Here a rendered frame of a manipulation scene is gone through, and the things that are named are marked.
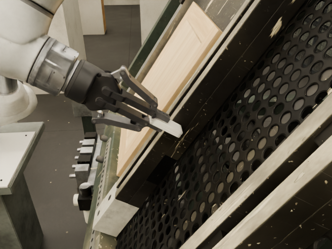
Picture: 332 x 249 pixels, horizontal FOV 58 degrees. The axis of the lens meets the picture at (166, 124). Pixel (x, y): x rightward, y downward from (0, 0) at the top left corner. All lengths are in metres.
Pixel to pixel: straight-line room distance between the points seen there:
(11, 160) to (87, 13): 5.00
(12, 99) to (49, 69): 0.91
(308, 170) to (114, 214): 0.58
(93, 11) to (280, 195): 5.99
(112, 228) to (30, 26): 0.53
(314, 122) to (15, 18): 0.43
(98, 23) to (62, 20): 2.75
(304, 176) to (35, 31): 0.43
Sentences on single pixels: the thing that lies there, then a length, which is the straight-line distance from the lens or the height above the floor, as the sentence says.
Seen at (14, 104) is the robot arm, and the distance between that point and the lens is 1.44.
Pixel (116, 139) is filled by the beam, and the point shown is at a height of 0.90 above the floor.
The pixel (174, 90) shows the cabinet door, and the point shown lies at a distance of 0.87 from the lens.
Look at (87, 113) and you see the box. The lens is 1.66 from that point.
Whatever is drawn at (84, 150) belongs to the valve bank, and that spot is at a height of 0.76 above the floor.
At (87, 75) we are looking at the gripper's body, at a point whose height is 1.37.
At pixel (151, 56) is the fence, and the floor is 1.14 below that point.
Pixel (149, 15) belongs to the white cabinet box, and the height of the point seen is 0.59.
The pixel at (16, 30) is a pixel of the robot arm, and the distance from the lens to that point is 0.52.
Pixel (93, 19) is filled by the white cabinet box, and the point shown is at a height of 0.30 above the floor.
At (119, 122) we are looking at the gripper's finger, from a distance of 0.59.
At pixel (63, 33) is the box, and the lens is 3.56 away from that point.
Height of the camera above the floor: 1.56
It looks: 32 degrees down
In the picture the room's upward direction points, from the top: straight up
